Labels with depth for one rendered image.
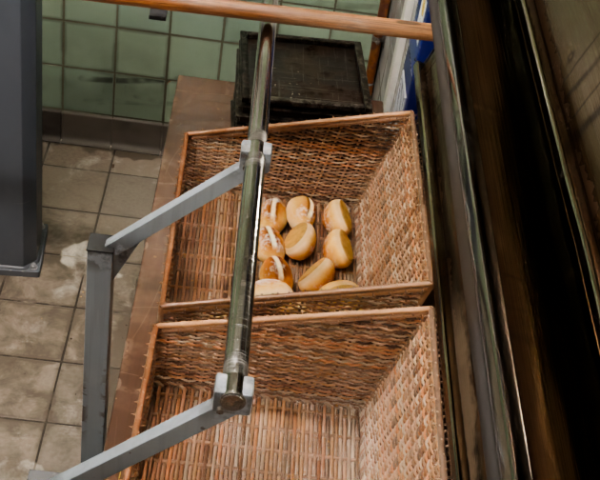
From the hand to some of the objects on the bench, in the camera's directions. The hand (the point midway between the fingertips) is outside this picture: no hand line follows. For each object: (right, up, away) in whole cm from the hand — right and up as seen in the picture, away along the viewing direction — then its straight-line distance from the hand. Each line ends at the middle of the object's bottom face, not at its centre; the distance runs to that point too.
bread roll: (+17, -57, +31) cm, 67 cm away
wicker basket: (+21, -53, +38) cm, 68 cm away
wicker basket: (+19, -91, -8) cm, 93 cm away
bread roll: (+18, -41, +50) cm, 67 cm away
